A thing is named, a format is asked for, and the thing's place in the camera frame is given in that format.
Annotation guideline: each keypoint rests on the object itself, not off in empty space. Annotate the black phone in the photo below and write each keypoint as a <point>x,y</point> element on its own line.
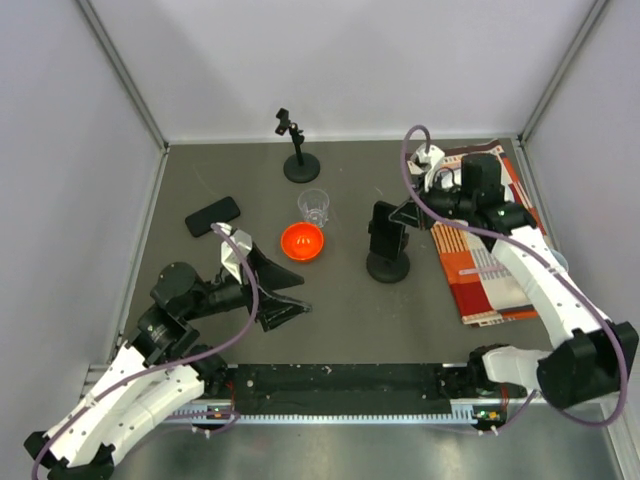
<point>388,239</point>
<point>223,210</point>

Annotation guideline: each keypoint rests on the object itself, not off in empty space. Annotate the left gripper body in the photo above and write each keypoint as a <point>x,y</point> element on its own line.
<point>249,287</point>

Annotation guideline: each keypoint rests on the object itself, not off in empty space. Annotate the black phone on table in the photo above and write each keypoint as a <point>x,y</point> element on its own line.
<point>223,210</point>

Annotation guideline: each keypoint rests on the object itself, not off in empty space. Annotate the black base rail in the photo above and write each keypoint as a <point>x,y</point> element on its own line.
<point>345,389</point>

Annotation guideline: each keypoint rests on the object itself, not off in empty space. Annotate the patterned cloth mat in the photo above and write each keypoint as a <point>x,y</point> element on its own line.
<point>484,290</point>

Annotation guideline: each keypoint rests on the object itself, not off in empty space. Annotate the clear plastic cup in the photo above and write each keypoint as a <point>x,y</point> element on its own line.
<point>314,206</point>

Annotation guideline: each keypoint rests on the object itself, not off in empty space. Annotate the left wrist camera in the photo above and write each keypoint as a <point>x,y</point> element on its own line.
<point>235,245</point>

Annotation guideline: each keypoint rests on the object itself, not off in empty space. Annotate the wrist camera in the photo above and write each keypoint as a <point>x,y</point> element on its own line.
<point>235,245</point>
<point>423,165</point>

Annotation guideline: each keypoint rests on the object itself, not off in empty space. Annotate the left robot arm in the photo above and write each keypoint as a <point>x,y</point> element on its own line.
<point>160,367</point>

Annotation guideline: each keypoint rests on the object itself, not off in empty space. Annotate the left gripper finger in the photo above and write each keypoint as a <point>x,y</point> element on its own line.
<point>270,276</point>
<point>276,310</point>

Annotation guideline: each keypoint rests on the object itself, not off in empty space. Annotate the black phone stand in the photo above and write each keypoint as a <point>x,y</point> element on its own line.
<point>301,167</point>
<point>387,271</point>

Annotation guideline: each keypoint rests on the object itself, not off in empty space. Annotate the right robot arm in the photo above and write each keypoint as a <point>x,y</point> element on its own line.
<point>590,356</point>

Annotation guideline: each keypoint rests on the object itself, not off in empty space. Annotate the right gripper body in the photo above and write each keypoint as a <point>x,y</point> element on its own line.
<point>436,201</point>

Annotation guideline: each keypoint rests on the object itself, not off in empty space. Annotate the pale blue cup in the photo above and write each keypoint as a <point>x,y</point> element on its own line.
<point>562,261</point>

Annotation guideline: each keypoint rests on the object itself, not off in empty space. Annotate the orange bowl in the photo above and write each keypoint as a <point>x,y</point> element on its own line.
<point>302,242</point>

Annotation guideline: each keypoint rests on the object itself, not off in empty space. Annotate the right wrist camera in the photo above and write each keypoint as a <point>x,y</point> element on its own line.
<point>423,165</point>

